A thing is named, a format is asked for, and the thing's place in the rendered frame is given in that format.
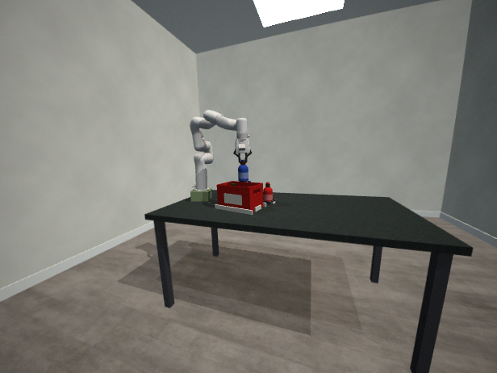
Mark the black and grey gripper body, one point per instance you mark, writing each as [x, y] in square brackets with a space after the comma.
[242, 140]

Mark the red bottle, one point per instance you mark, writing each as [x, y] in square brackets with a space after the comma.
[267, 193]

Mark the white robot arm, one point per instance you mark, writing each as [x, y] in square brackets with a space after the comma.
[200, 159]

